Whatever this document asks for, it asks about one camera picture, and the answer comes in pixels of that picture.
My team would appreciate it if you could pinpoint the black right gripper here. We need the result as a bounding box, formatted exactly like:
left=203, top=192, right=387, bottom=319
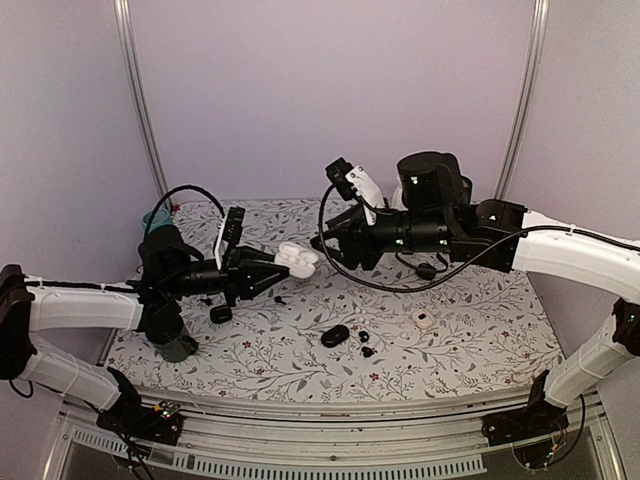
left=309, top=201, right=454, bottom=271

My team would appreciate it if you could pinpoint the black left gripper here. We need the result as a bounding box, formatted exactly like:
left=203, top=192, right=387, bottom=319
left=165, top=246, right=290, bottom=308

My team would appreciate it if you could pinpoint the white earbud case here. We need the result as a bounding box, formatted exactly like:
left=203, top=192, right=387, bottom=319
left=274, top=241, right=319, bottom=279

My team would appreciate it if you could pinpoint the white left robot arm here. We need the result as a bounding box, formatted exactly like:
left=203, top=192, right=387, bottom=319
left=1, top=225, right=291, bottom=434

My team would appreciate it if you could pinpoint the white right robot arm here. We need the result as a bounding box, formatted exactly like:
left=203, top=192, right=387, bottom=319
left=312, top=151, right=639, bottom=436

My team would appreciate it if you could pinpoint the black square earbud case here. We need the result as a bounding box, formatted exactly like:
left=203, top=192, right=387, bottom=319
left=209, top=306, right=233, bottom=325

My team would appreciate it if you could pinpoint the black oval earbud case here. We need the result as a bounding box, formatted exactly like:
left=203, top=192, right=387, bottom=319
left=320, top=325, right=350, bottom=348

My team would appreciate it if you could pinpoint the teal cup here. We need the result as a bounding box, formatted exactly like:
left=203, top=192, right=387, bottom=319
left=141, top=208, right=173, bottom=235

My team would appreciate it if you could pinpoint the black mug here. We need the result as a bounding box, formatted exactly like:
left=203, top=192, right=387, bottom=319
left=153, top=333, right=199, bottom=363

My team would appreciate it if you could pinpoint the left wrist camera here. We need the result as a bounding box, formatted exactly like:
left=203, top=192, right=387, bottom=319
left=213, top=206, right=246, bottom=270

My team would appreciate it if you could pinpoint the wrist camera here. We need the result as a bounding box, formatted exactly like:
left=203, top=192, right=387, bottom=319
left=325, top=158, right=385, bottom=226
left=213, top=206, right=246, bottom=270

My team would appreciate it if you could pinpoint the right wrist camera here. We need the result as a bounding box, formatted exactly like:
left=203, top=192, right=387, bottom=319
left=325, top=158, right=385, bottom=226

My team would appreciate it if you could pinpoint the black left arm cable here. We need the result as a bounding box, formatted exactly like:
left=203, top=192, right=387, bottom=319
left=149, top=183, right=226, bottom=236

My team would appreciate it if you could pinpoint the aluminium front rail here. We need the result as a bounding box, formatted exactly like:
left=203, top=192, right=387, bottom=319
left=43, top=388, right=626, bottom=479

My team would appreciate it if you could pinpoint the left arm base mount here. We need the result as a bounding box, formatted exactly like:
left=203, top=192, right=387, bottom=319
left=96, top=367, right=185, bottom=446

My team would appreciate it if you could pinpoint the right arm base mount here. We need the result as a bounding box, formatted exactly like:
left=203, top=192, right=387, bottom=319
left=481, top=370, right=569, bottom=446

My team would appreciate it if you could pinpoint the left aluminium corner post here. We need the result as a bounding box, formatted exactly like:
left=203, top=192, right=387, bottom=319
left=113, top=0, right=168, bottom=197

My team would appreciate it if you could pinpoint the aluminium corner post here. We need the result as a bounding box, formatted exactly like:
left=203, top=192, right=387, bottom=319
left=494, top=0, right=550, bottom=200
left=113, top=0, right=168, bottom=197

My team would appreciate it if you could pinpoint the right aluminium corner post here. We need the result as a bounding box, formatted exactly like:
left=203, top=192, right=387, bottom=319
left=494, top=0, right=550, bottom=200

